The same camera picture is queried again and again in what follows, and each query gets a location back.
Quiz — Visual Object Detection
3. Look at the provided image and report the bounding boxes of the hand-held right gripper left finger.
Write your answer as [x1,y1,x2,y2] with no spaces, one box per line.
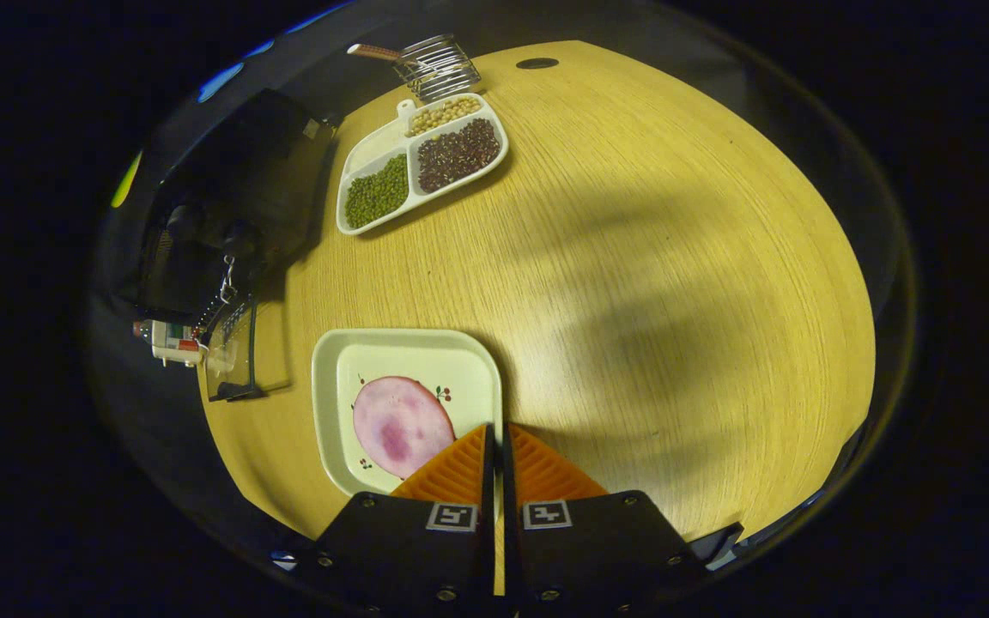
[271,422,495,606]

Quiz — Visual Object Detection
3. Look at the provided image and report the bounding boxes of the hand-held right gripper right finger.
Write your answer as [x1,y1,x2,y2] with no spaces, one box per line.
[503,422,710,606]

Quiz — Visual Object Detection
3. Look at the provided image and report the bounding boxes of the pink ham slice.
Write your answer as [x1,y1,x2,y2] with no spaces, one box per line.
[353,376,458,480]

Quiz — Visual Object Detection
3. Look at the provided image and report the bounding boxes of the white square plate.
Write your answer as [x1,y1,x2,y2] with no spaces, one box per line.
[312,329,504,497]

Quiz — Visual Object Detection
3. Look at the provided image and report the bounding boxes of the black electric oven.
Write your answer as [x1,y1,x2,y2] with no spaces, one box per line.
[112,86,343,404]

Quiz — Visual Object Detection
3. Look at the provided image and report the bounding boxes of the clear plastic water bottle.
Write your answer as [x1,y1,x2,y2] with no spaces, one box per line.
[132,319,203,367]

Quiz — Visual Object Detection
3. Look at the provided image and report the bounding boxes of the pile of green mung beans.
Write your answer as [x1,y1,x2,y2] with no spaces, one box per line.
[344,153,410,229]

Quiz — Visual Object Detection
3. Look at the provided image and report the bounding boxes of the pile of red beans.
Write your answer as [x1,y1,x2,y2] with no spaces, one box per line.
[417,118,502,193]

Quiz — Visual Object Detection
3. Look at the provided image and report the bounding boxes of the white divided dish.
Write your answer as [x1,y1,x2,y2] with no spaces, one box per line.
[336,93,510,236]

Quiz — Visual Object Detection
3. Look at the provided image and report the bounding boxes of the pile of soybeans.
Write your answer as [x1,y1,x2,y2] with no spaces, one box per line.
[409,96,482,136]

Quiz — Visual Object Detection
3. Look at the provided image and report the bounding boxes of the metal wire rack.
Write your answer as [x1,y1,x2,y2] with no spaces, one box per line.
[347,34,482,104]

